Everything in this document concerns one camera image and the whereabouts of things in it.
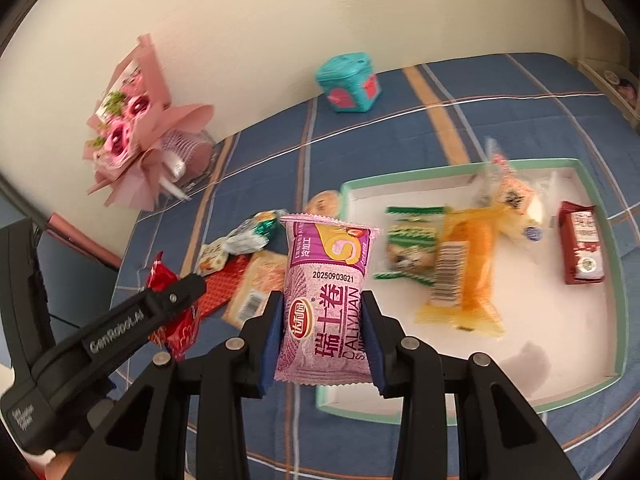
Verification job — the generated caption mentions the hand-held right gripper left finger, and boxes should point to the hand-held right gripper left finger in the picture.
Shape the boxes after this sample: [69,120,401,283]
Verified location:
[65,290,286,480]

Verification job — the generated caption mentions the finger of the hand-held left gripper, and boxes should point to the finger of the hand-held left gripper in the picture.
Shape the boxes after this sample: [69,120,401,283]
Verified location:
[142,274,207,321]

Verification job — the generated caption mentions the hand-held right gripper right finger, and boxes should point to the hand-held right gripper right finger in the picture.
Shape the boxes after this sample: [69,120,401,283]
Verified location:
[360,290,583,480]

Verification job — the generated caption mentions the red gold patterned packet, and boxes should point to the red gold patterned packet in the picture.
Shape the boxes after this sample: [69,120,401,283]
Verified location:
[195,255,256,321]

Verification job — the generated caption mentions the white almond snack packet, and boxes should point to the white almond snack packet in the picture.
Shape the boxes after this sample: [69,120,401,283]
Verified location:
[196,240,231,276]

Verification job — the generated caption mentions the shiny red peanut packet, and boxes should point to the shiny red peanut packet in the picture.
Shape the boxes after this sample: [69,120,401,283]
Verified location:
[145,251,202,361]

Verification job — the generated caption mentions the beige bread packet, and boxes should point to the beige bread packet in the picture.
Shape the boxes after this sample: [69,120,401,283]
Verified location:
[222,251,288,328]

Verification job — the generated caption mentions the pink cake roll packet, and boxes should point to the pink cake roll packet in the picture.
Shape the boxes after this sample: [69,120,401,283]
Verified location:
[275,213,383,386]

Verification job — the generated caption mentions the green white cracker packet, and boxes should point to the green white cracker packet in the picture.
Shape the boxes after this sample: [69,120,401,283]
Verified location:
[222,210,281,256]

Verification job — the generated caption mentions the green striped cookie packet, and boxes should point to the green striped cookie packet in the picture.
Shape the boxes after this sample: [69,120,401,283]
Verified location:
[372,204,453,288]

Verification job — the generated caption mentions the yellow cake packet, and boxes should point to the yellow cake packet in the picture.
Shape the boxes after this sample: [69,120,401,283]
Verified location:
[415,207,516,338]

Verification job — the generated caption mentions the teal shallow cardboard tray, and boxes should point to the teal shallow cardboard tray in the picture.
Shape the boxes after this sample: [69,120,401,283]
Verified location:
[315,157,628,423]

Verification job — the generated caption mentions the round bun clear packet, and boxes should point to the round bun clear packet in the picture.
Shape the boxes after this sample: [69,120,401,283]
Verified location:
[470,137,551,246]

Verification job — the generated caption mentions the dark red snack packet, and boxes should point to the dark red snack packet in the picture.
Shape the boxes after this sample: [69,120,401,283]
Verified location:
[557,201,606,286]

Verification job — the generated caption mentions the dark grey panel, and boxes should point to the dark grey panel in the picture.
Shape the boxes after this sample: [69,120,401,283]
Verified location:
[35,230,118,331]

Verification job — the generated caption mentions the clear glass vase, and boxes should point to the clear glass vase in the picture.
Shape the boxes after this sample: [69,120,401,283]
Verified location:
[160,130,217,196]

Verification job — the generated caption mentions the orange jelly cup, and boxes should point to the orange jelly cup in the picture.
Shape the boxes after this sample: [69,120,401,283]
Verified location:
[304,189,343,218]

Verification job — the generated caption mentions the pink flower bouquet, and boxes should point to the pink flower bouquet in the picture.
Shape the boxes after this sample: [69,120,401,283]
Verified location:
[82,34,216,211]

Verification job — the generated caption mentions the teal toy chest box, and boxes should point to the teal toy chest box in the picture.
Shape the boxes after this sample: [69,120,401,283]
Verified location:
[314,52,382,113]

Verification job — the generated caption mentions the white shelf unit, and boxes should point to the white shelf unit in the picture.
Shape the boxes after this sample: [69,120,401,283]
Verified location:
[570,0,640,131]

